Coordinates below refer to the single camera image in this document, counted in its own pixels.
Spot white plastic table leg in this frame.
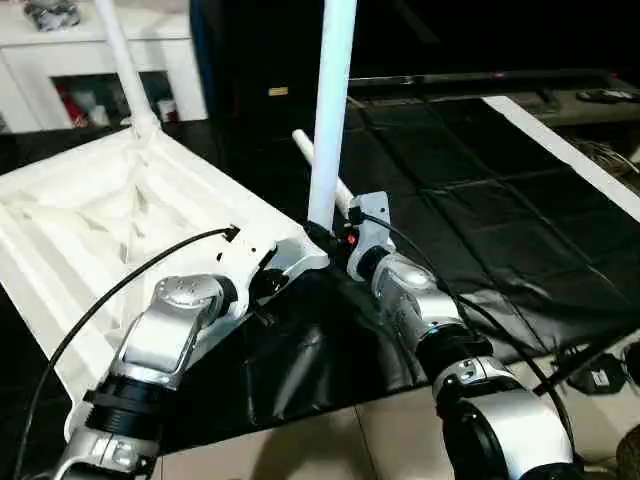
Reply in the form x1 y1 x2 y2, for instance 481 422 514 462
304 0 360 233
94 0 162 143
291 129 357 217

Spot black work mat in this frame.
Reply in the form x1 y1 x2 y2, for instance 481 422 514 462
0 95 640 479

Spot red bottle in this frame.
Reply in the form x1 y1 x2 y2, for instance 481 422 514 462
60 88 82 125

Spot black box white label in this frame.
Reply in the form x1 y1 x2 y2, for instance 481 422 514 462
578 364 628 395

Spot black metal rail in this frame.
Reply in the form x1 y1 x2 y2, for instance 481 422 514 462
344 69 593 92

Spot grey object on cabinet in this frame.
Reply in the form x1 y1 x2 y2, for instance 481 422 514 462
24 0 82 30

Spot white glass-door cabinet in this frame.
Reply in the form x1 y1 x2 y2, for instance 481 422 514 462
0 0 208 135

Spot black remote control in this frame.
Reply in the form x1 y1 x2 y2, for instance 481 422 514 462
577 89 637 105

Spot white plastic table top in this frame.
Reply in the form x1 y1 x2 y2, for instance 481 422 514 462
0 124 332 443

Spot white edge strip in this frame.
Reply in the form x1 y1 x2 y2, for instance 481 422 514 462
482 94 640 223

